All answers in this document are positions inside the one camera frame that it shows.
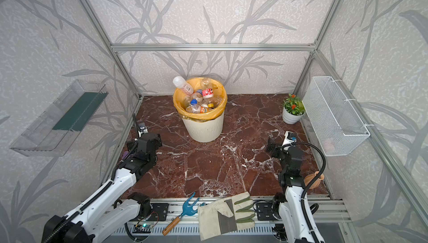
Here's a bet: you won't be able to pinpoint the blue garden hand fork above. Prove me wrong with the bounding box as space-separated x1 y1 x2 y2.
162 192 200 236

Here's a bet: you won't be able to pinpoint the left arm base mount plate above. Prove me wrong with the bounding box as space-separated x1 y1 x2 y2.
147 203 169 222

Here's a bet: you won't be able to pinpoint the green circuit board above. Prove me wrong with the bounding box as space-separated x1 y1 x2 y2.
133 223 157 234

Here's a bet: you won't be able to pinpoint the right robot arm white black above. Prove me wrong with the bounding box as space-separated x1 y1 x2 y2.
266 138 327 243

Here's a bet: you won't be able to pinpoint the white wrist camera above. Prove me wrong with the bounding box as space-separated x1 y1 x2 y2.
283 131 298 146
136 122 148 137

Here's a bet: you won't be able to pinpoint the red cap white bottle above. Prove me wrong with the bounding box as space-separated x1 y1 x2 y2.
173 76 194 96

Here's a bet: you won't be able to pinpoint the blue cap pepsi bottle front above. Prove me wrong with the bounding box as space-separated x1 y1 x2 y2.
186 99 201 114

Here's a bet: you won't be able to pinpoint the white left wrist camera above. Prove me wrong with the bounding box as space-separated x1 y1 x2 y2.
136 122 148 137

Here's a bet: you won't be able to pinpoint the purple silicone spatula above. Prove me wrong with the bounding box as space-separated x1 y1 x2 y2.
121 151 129 160

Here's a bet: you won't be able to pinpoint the potted plant white pot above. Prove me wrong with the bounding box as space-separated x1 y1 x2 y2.
282 94 305 125

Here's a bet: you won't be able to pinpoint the small terracotta vase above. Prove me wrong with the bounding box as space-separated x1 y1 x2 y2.
304 171 324 190

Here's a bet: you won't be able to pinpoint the red label clear bottle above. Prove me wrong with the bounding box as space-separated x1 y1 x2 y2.
200 78 215 104

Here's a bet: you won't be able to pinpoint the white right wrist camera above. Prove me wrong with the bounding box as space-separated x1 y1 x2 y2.
283 131 298 146

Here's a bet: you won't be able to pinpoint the white wire mesh basket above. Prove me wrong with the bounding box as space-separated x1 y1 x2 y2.
303 76 370 156

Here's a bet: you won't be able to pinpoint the white plastic trash bin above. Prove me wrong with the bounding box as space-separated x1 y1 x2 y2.
182 113 225 143

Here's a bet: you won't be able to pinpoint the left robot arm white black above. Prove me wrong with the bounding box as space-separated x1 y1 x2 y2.
42 132 162 243

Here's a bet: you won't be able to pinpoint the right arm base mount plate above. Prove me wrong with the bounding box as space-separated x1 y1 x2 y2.
254 201 277 221

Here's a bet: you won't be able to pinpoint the blue pepsi label bottle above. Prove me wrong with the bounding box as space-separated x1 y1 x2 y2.
191 89 204 103

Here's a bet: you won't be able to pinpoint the beige green work glove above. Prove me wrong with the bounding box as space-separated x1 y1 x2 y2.
198 192 256 241

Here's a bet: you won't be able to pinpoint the clear acrylic wall shelf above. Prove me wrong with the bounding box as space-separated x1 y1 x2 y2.
10 80 108 157

